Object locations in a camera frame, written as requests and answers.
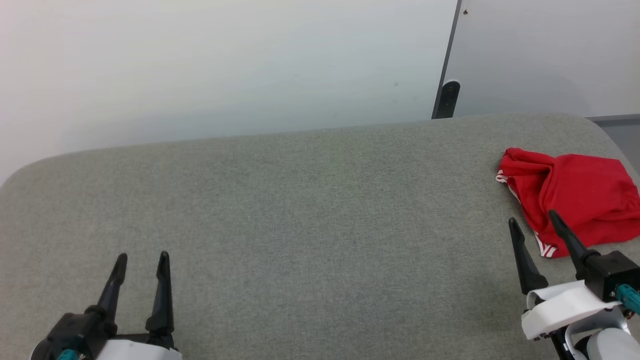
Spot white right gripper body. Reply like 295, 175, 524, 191
521, 280, 621, 341

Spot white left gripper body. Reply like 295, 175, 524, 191
95, 340, 183, 360

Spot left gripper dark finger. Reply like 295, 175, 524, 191
145, 251, 175, 335
96, 252, 129, 323

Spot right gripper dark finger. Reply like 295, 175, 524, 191
548, 210, 601, 280
508, 217, 549, 295

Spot red Bulls jersey white sleeves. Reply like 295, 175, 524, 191
495, 147, 640, 259

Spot black oblong door fitting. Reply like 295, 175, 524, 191
436, 80, 461, 120

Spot grey door with dark edge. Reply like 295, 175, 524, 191
431, 0, 640, 120

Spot teal right camera cable connector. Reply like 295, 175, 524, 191
616, 284, 640, 317

